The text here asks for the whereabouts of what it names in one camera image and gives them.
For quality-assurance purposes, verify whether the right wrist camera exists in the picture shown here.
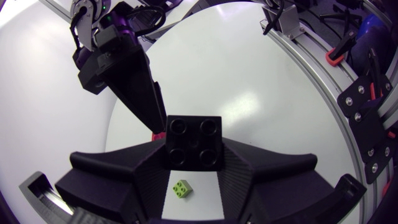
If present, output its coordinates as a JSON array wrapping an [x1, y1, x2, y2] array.
[[94, 24, 132, 50]]

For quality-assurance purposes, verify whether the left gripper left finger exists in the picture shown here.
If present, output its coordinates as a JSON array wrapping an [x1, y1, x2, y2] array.
[[55, 138, 172, 224]]

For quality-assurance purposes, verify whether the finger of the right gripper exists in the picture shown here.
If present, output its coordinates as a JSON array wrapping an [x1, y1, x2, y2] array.
[[101, 49, 166, 134], [152, 81, 168, 126]]

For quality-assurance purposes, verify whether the green toy brick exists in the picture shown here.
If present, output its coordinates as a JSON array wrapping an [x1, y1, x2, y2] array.
[[172, 179, 194, 199]]

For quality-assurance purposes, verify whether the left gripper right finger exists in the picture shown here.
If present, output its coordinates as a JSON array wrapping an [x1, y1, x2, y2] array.
[[216, 138, 336, 224]]

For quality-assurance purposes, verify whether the black toy brick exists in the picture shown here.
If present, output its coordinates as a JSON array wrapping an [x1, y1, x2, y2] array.
[[164, 114, 225, 172]]

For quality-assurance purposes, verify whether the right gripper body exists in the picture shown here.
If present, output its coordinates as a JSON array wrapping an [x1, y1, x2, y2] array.
[[72, 42, 144, 96]]

